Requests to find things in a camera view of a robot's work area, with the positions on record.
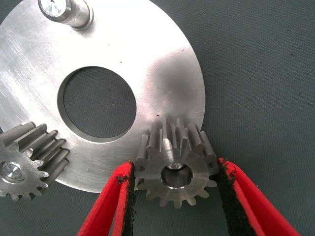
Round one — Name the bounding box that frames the dark grey table cloth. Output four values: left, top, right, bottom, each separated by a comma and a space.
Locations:
0, 0, 315, 236

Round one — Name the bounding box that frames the steel planetary gear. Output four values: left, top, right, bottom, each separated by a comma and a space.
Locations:
0, 121, 70, 202
134, 117, 220, 209

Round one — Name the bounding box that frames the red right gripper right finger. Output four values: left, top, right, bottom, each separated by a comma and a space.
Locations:
216, 157, 300, 236

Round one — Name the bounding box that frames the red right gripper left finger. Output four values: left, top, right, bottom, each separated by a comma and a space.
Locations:
76, 160, 137, 236

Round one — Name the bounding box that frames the round metal carrier plate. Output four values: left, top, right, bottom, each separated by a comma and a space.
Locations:
0, 0, 206, 194

